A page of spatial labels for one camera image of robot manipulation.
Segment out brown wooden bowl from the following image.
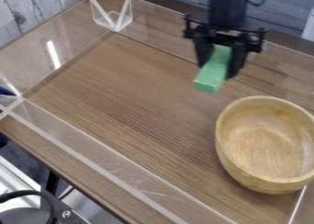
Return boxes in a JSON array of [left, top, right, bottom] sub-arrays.
[[215, 95, 314, 194]]

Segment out black table leg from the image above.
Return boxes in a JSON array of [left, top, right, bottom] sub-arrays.
[[46, 172, 60, 195]]

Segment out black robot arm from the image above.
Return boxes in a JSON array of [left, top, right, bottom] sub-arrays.
[[183, 0, 268, 79]]

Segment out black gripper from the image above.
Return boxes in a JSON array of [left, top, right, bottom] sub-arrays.
[[183, 0, 268, 78]]

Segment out green rectangular block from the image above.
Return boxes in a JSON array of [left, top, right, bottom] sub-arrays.
[[193, 45, 231, 95]]

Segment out black cable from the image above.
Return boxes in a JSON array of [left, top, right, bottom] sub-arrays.
[[0, 189, 59, 224]]

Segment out metal bracket with screw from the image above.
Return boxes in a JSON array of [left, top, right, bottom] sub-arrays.
[[54, 201, 91, 224]]

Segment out clear acrylic enclosure wall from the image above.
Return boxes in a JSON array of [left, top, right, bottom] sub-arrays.
[[0, 0, 314, 224]]

